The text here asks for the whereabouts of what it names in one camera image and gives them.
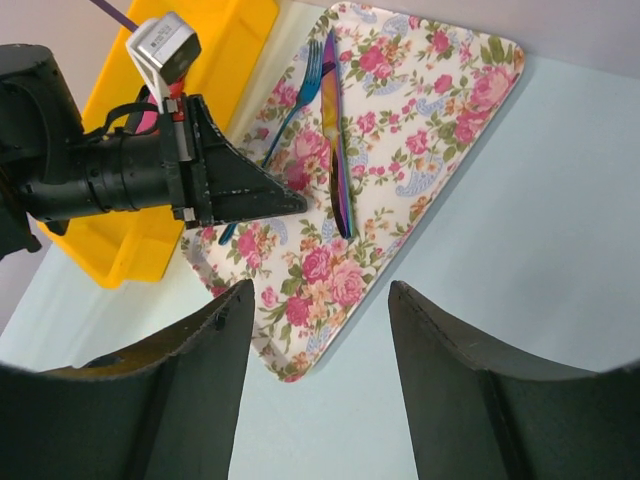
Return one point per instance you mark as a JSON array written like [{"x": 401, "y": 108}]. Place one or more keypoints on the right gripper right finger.
[{"x": 479, "y": 408}]

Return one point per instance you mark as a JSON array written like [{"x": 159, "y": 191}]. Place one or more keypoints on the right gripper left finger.
[{"x": 165, "y": 407}]

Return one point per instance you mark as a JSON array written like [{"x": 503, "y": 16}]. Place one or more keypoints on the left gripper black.
[{"x": 209, "y": 181}]

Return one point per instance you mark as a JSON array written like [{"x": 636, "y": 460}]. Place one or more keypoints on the iridescent metal knife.
[{"x": 331, "y": 112}]

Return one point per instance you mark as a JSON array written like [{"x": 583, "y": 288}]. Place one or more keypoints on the blue metal fork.
[{"x": 309, "y": 88}]

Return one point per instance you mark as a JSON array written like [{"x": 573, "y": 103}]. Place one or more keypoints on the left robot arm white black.
[{"x": 52, "y": 170}]

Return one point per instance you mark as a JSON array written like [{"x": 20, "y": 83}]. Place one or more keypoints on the floral pattern tray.
[{"x": 416, "y": 96}]

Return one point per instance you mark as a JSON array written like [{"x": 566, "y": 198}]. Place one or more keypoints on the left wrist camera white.
[{"x": 162, "y": 50}]

